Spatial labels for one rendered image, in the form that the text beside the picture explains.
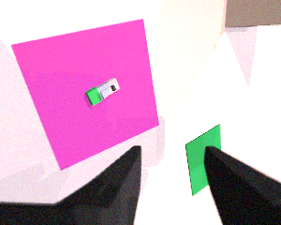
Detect magenta square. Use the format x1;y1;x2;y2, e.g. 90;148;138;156
11;19;159;171

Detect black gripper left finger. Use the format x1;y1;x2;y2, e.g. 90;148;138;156
0;145;142;225

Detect green square marker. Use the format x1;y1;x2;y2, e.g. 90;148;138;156
185;124;222;196

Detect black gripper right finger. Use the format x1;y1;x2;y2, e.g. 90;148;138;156
204;146;281;225

